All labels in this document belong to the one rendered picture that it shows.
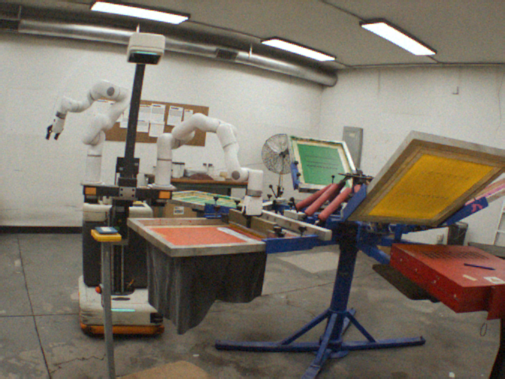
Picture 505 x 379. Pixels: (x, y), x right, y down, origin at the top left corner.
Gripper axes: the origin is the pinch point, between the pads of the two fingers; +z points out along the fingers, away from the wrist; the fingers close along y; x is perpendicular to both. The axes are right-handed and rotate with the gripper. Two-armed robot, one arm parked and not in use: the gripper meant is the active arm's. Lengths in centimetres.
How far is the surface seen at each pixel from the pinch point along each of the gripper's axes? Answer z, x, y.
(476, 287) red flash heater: -7, 137, 14
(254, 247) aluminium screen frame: 4.1, 28.7, 18.1
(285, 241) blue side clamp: 2.1, 29.8, 0.6
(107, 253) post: 16, -11, 77
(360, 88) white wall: -161, -284, -413
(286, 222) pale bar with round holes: -0.9, 2.9, -21.9
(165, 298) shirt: 37, 2, 50
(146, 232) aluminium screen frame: 3, 0, 60
